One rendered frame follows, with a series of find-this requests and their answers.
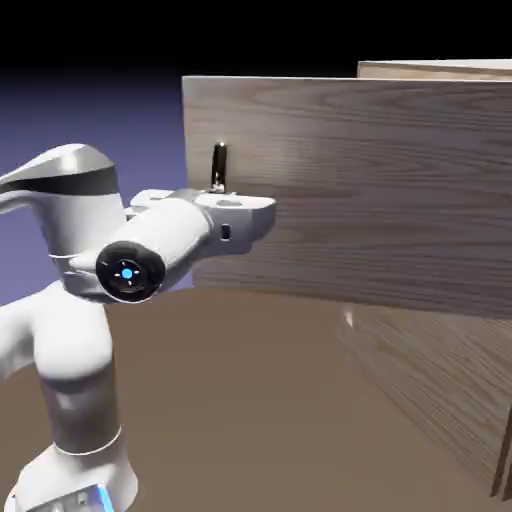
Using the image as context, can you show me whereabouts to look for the wooden cabinet door, large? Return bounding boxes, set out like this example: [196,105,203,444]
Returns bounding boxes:
[181,74,512,321]

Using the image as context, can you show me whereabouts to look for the grey-brown wooden cabinet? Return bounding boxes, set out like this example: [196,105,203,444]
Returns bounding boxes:
[337,58,512,512]

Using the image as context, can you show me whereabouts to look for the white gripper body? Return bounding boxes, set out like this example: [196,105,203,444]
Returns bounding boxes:
[199,190,278,256]

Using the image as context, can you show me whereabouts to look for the wooden cabinet door, lower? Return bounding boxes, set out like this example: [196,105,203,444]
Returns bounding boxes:
[337,302,510,497]

